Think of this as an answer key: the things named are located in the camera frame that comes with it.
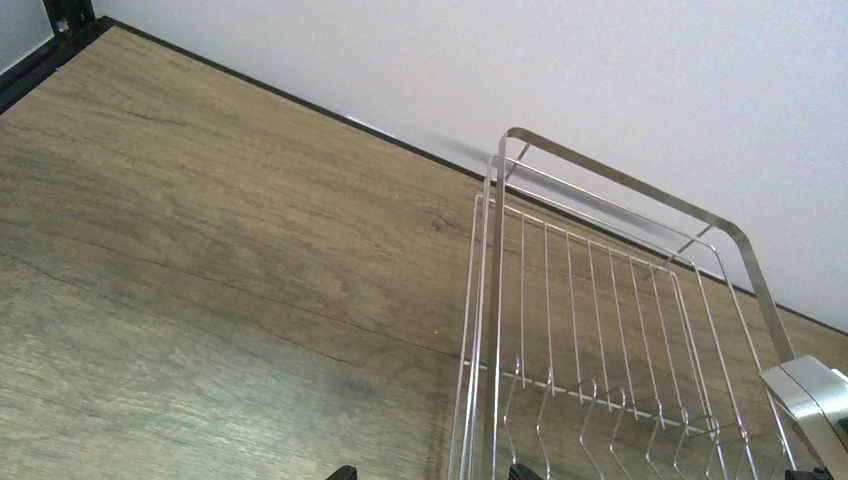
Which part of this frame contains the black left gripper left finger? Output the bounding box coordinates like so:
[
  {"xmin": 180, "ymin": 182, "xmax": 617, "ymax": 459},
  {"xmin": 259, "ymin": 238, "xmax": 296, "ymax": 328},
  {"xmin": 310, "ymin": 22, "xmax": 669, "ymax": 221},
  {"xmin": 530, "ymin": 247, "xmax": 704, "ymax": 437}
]
[{"xmin": 326, "ymin": 465, "xmax": 358, "ymax": 480}]

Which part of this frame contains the metal wire dish rack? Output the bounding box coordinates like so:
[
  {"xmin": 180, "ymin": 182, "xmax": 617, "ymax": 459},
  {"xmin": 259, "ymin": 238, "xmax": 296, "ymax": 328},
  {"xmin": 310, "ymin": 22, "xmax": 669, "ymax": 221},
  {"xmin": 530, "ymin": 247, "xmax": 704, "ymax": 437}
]
[{"xmin": 446, "ymin": 127, "xmax": 813, "ymax": 479}]

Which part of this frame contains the black aluminium frame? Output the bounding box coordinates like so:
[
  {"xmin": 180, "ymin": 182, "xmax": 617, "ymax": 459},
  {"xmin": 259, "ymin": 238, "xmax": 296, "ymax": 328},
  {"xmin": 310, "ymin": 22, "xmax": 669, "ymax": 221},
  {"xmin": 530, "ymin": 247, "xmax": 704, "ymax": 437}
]
[{"xmin": 0, "ymin": 0, "xmax": 848, "ymax": 336}]

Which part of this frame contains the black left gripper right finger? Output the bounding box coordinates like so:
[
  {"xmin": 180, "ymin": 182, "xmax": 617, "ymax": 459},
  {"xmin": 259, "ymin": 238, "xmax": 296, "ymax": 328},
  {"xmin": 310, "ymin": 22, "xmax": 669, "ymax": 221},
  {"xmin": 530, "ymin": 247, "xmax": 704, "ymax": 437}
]
[{"xmin": 508, "ymin": 463, "xmax": 544, "ymax": 480}]

